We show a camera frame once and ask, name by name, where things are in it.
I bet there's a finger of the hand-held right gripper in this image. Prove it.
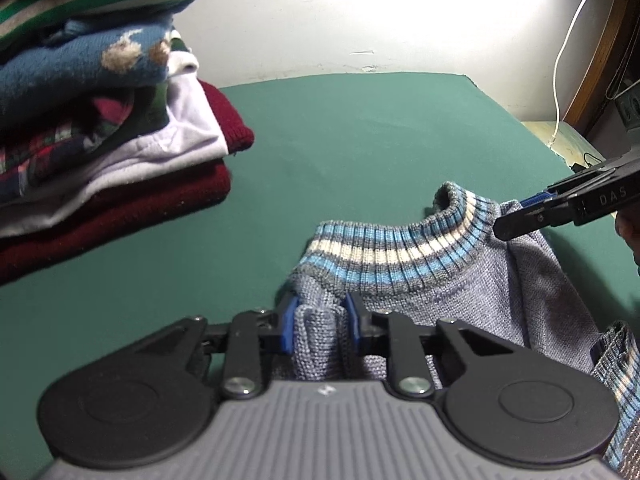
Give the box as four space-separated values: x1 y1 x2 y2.
520 165 606 209
492 200 578 242

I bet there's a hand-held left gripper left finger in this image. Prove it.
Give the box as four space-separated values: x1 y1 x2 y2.
136 296 300 401

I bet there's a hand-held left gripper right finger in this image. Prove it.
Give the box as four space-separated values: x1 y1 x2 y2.
344 292 516 400

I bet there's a grey knit sweater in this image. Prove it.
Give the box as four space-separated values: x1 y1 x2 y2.
272 181 640 480

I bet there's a stack of folded clothes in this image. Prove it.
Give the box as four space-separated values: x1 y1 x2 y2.
0 80 256 286

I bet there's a person's right hand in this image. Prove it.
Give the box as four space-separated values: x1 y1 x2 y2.
616 206 640 277

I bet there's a white shirt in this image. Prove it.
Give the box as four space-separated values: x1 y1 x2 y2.
0 30 228 238

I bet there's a plaid shirt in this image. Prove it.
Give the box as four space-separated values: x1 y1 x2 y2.
0 85 171 206

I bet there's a blue knit sweater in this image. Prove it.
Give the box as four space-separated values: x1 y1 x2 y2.
0 15 176 133

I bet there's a white power cable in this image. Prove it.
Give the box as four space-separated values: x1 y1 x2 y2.
547 0 608 148

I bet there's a wooden door frame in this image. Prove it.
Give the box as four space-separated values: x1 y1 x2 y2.
565 0 640 141

